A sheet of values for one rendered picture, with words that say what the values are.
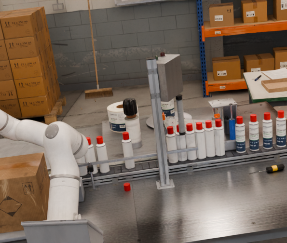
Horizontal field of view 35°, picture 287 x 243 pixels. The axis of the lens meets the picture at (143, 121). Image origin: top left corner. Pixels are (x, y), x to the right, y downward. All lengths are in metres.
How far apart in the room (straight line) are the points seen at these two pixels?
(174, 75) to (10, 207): 0.97
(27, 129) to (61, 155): 0.26
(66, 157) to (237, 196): 0.85
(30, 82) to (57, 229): 4.15
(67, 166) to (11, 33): 3.96
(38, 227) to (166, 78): 0.89
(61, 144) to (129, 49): 5.12
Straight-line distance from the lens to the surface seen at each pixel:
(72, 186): 1.84
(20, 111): 5.95
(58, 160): 1.86
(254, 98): 3.58
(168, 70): 2.13
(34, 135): 2.02
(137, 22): 6.79
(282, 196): 2.23
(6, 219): 2.17
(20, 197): 2.10
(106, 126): 3.08
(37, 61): 5.68
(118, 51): 6.92
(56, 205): 1.82
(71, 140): 1.87
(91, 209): 2.25
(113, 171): 2.45
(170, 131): 2.38
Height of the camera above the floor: 1.99
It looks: 21 degrees down
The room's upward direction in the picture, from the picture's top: 7 degrees counter-clockwise
